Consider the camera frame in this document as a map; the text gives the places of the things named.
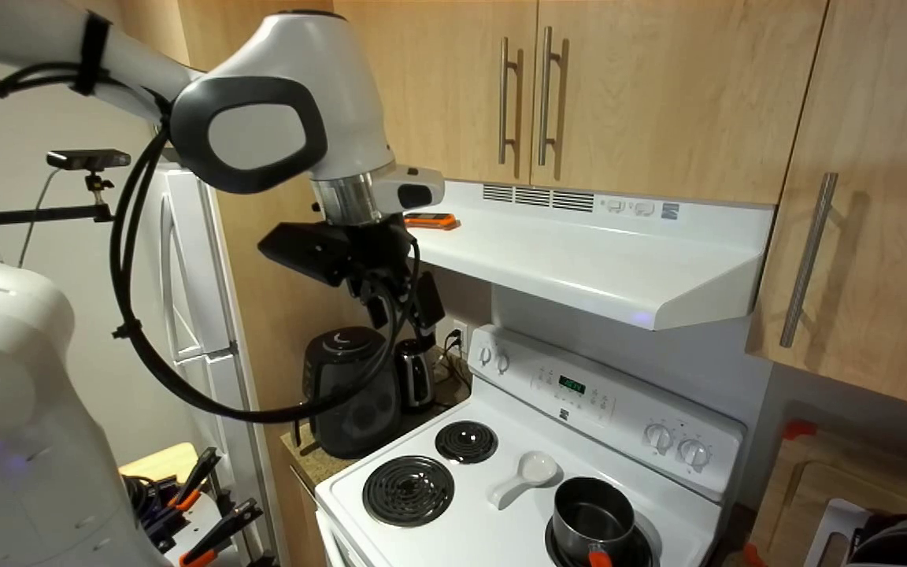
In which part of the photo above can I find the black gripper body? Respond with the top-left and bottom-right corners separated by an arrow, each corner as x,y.
258,215 -> 415,295

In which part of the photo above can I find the wooden cabinet door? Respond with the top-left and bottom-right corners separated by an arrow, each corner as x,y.
532,0 -> 828,205
334,0 -> 537,181

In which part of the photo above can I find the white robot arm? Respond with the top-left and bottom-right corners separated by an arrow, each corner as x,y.
0,0 -> 443,567

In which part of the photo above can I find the far right wooden cabinet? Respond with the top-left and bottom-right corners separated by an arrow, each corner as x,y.
748,0 -> 907,404

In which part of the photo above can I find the orange black timer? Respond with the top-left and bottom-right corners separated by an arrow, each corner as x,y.
405,215 -> 461,231

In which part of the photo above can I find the black air fryer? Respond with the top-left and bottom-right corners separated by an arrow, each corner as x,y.
303,326 -> 401,456

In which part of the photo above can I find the white refrigerator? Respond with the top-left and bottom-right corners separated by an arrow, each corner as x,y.
136,159 -> 277,567

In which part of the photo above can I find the white electric stove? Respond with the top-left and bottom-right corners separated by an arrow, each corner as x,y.
315,326 -> 743,567

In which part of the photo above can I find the white spoon rest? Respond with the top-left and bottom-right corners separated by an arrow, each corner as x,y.
488,451 -> 561,509

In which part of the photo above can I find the white range hood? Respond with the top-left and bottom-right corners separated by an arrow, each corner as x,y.
414,181 -> 775,331

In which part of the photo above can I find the wooden cutting board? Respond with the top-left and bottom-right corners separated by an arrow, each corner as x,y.
743,423 -> 907,567

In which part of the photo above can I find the grey pot orange handle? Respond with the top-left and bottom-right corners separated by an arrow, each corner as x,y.
551,474 -> 636,561

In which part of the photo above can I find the black camera on stand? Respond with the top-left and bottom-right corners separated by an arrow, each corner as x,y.
0,148 -> 131,227

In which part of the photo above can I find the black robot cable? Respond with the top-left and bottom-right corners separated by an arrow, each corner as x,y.
0,60 -> 420,425

